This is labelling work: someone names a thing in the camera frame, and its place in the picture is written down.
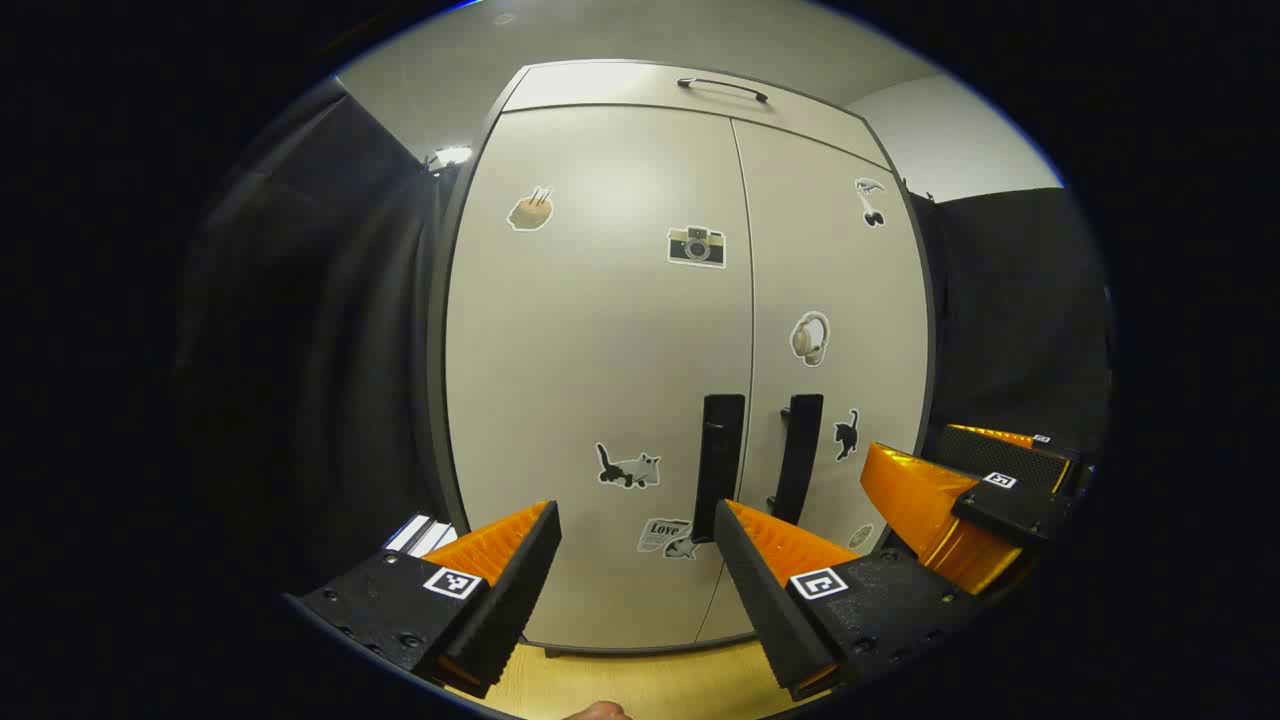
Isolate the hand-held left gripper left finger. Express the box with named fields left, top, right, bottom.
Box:
left=285, top=500, right=563, bottom=699

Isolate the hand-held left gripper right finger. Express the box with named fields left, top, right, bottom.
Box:
left=713, top=500, right=986, bottom=701

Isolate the black door handle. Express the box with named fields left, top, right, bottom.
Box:
left=768, top=393, right=825, bottom=526
left=692, top=393, right=747, bottom=544

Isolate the grey cabinet door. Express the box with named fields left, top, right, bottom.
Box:
left=445, top=105, right=756, bottom=651
left=697, top=118, right=933, bottom=643

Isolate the grey double-door shoe cabinet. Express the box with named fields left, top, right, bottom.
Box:
left=428, top=58, right=938, bottom=658

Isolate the grey cabinet drawer front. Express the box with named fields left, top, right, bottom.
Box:
left=500, top=60, right=891, bottom=169

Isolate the black backdrop cloth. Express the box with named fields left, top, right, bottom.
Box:
left=905, top=187, right=1116, bottom=461
left=170, top=80, right=461, bottom=601

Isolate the black drawer handle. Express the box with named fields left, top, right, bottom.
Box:
left=677, top=77, right=770, bottom=104

